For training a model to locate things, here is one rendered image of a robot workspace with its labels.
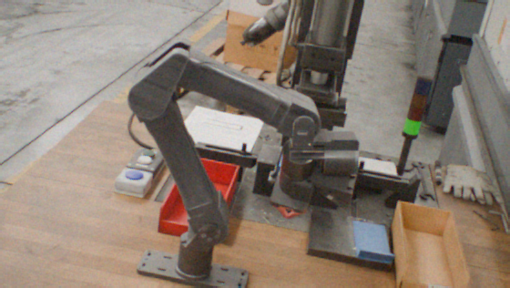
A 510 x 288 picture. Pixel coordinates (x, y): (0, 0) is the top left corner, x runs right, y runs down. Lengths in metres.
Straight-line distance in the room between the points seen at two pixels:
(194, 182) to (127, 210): 0.33
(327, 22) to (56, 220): 0.68
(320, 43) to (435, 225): 0.48
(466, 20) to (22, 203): 3.54
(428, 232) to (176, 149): 0.68
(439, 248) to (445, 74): 3.16
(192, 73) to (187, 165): 0.16
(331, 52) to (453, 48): 3.18
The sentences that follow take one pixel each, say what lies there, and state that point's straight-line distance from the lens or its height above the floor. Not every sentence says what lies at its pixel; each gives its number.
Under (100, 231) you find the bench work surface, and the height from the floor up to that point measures 0.90.
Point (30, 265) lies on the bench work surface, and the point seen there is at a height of 0.90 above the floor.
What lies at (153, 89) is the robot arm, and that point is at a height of 1.27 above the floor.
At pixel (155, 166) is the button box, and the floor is 0.93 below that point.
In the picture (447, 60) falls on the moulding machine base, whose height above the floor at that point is 0.54.
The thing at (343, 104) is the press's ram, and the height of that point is 1.14.
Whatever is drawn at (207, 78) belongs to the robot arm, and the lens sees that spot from 1.03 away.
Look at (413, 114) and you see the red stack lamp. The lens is 1.63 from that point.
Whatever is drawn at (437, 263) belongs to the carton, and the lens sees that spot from 1.44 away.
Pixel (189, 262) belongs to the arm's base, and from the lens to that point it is 1.19.
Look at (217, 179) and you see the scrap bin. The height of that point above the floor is 0.92.
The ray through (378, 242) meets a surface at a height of 0.92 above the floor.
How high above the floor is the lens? 1.63
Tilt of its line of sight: 24 degrees down
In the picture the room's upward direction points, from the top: 9 degrees clockwise
